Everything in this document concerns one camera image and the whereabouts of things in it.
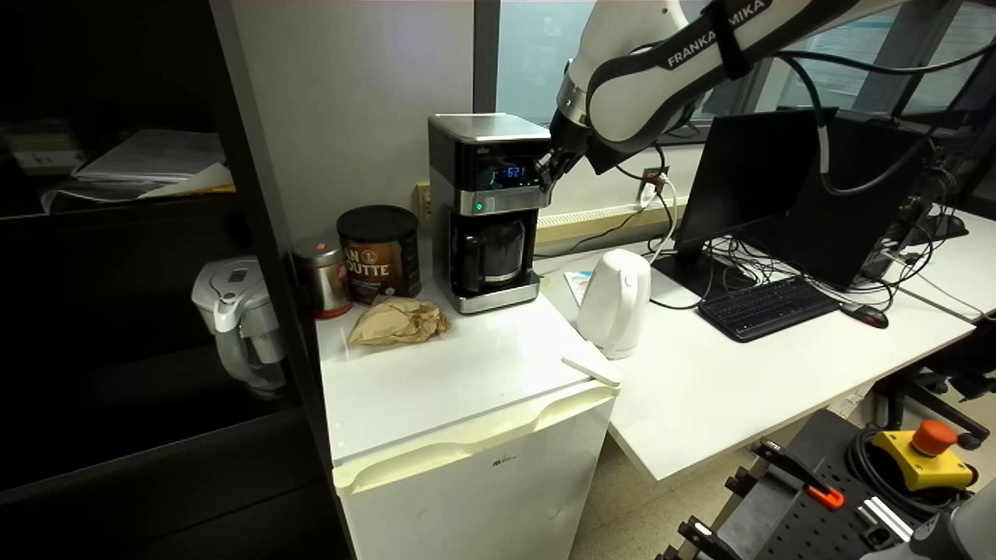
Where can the stack of papers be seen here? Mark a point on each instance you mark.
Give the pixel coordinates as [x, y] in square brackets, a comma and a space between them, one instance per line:
[145, 167]

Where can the white desk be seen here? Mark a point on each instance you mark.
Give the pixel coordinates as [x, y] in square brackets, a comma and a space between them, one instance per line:
[766, 361]

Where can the white water filter pitcher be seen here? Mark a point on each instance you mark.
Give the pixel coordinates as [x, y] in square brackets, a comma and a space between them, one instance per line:
[241, 323]

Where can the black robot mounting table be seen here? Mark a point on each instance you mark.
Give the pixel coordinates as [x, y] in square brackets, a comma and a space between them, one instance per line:
[811, 509]

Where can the black computer mouse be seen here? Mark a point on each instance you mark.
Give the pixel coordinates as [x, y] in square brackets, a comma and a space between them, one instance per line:
[867, 316]

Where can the black shelving unit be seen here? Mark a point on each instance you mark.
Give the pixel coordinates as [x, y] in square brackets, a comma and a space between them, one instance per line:
[125, 343]

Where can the white mini fridge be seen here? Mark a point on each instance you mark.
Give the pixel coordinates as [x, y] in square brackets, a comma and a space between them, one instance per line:
[455, 415]

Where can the black keyboard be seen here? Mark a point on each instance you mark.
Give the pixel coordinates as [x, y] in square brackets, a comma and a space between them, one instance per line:
[766, 309]

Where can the dark coffee can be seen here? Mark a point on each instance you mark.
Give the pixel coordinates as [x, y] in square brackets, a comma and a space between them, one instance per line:
[378, 253]

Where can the black computer monitor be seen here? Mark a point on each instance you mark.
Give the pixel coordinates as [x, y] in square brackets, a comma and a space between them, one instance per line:
[750, 183]

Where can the grey framed window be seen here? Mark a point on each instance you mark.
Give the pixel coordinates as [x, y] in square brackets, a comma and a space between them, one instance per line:
[540, 51]

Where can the white electric kettle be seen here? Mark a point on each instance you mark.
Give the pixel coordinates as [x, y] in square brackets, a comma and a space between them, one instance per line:
[616, 307]

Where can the black silver coffee maker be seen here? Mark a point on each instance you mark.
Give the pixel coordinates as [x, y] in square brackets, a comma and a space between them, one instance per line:
[486, 228]

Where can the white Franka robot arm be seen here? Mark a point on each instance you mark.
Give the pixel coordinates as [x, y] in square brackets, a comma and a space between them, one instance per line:
[672, 62]

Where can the yellow emergency stop button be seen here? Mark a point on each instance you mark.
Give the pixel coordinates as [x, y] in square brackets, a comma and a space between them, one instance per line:
[921, 455]

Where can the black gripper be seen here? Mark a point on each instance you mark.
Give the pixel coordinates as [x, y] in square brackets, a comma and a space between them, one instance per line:
[574, 140]

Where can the crumpled brown paper bag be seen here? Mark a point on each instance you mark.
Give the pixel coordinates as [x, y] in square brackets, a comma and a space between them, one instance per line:
[395, 326]

